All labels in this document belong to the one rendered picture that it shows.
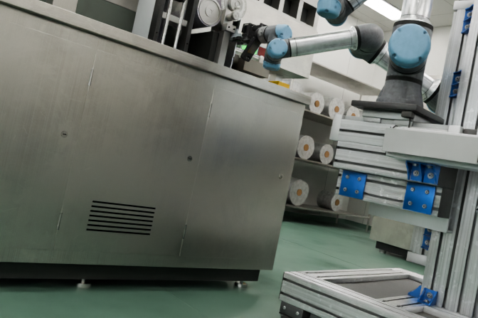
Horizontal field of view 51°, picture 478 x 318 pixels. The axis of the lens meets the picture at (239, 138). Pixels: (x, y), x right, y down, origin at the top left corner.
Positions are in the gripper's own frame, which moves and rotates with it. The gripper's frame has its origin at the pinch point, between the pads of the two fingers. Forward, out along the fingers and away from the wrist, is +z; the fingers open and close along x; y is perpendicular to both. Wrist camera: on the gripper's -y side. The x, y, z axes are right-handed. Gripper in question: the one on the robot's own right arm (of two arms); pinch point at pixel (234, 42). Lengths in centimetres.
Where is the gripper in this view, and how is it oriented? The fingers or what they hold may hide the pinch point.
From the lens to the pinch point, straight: 241.1
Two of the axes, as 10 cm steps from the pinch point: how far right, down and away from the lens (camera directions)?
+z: -6.2, -0.9, 7.8
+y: 2.0, -9.8, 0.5
